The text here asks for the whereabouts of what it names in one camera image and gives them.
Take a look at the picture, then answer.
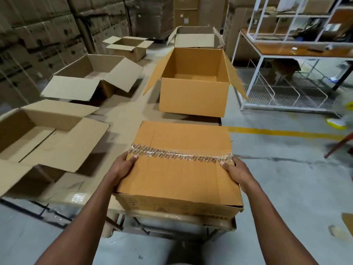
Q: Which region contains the person's right hand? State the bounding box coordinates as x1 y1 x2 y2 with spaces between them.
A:
220 156 257 191

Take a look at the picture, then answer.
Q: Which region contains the person's left hand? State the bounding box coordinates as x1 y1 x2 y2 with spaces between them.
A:
104 151 139 188

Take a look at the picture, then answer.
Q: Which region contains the taped box with hazard label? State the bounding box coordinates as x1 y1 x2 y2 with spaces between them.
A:
0 99 110 198

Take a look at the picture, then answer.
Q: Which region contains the yellow-brown box with printed tape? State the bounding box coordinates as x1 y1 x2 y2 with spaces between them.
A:
112 120 245 220

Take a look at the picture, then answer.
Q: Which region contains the large yellow cardboard box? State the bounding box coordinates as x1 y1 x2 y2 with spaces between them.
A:
143 47 249 118

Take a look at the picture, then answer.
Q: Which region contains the blue logo yellow cardboard box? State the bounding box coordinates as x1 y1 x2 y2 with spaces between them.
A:
40 54 144 102

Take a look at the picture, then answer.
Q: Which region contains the small pale cardboard box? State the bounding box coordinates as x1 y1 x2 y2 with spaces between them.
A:
102 35 154 63

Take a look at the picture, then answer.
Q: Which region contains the green white CM-1 box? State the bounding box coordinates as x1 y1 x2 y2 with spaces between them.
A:
167 26 225 50

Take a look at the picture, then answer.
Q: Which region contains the person's right forearm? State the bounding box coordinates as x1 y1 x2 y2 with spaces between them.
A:
240 179 319 265

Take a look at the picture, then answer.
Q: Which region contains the person's left forearm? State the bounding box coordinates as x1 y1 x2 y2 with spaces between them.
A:
34 176 125 265

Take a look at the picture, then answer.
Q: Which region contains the red plastic chair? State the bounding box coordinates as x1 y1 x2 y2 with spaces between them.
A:
324 132 353 159

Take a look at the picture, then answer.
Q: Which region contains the crumpled brown box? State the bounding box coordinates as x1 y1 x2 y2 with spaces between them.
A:
269 58 301 80

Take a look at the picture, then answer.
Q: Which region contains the wooden desk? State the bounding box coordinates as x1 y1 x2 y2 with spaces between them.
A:
231 29 353 111

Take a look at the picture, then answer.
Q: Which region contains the large brown carton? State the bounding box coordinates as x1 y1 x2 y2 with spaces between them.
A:
174 0 229 32

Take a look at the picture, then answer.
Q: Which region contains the white wire mesh rack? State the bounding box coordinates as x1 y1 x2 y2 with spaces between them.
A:
237 59 340 111

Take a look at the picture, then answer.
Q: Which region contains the wall of strapped appliance cartons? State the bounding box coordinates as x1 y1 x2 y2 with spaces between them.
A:
0 0 174 113

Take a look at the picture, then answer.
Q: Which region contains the white metal shelf frame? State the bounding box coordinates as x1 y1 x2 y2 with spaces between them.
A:
247 0 353 43

